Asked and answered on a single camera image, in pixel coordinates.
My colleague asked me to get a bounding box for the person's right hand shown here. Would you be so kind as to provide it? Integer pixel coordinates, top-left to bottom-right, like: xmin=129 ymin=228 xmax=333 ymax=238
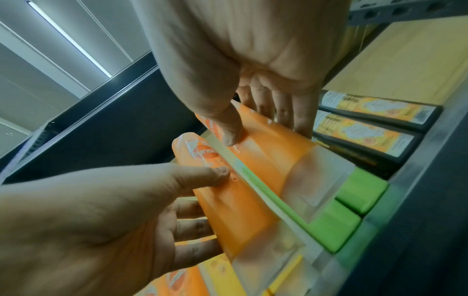
xmin=131 ymin=0 xmax=352 ymax=147

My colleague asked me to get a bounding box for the person's left hand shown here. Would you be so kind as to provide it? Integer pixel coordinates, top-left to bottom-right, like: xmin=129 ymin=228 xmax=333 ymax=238
xmin=0 ymin=162 xmax=232 ymax=296

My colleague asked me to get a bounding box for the black metal shelving rack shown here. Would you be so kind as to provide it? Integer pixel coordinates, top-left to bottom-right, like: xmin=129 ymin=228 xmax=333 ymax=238
xmin=0 ymin=0 xmax=468 ymax=296

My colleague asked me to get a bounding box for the ceiling tube light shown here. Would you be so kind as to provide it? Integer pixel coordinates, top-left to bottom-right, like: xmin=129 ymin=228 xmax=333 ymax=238
xmin=27 ymin=0 xmax=112 ymax=79

